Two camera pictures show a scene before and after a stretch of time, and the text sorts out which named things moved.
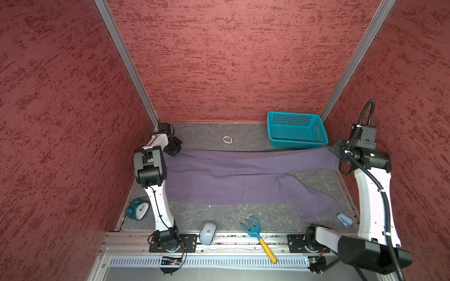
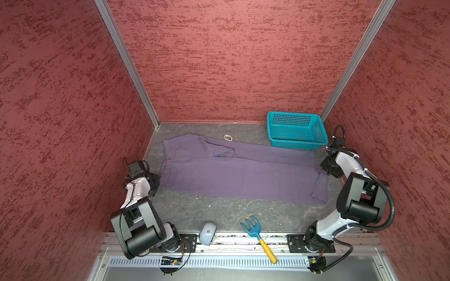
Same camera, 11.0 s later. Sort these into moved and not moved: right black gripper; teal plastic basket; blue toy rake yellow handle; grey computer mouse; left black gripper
Moved: left black gripper; right black gripper
Not moved: blue toy rake yellow handle; grey computer mouse; teal plastic basket
